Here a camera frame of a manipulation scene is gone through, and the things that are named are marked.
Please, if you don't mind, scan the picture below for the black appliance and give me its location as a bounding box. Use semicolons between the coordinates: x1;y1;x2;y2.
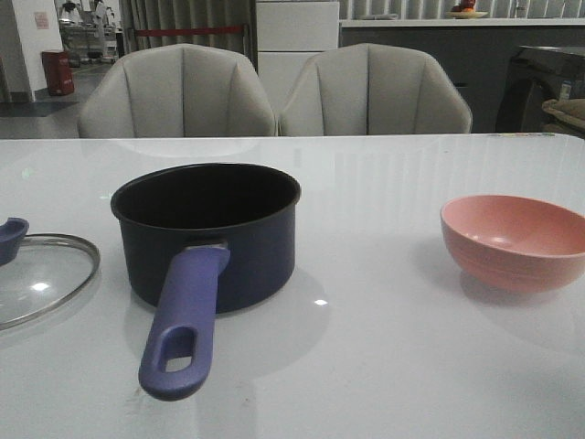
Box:
495;46;584;133

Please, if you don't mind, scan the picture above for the coloured sticker strip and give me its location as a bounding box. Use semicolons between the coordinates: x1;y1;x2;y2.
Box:
489;133;555;138

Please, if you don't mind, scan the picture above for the dark blue saucepan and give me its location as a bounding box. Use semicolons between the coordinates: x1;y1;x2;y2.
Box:
111;163;301;402

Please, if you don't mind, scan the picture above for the left grey upholstered chair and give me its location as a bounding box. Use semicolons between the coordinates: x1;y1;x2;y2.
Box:
78;44;277;139

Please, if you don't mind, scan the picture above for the dark grey sideboard counter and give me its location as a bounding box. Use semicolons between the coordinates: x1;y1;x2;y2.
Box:
341;18;584;133

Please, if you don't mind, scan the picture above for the white drawer cabinet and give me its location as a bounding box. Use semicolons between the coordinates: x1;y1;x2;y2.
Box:
255;1;339;112

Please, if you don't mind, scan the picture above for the pink bowl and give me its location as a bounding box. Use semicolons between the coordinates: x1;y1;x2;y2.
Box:
441;195;584;293

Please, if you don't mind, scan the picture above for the glass lid with blue knob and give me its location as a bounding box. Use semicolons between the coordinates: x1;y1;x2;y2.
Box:
1;217;101;330

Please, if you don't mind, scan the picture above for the red barrier tape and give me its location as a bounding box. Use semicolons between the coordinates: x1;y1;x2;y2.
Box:
133;25;247;37

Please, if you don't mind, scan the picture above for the right grey upholstered chair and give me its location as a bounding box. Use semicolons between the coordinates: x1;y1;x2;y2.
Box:
278;43;473;136

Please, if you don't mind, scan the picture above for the pink wall notice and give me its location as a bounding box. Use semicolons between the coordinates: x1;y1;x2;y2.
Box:
34;11;49;30

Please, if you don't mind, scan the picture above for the red bin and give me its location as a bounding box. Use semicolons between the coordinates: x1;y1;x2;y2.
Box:
41;49;74;96

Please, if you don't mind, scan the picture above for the grey upholstered chair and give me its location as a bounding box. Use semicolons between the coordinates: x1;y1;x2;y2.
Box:
78;44;277;139
278;43;473;136

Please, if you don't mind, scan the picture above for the metal shelving rack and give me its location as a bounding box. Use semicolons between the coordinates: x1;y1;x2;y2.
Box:
55;1;124;68

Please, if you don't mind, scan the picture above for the fruit plate on counter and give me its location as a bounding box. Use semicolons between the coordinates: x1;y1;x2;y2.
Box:
446;0;488;19

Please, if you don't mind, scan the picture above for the beige cushion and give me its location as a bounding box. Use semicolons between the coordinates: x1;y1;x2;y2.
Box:
541;99;585;139

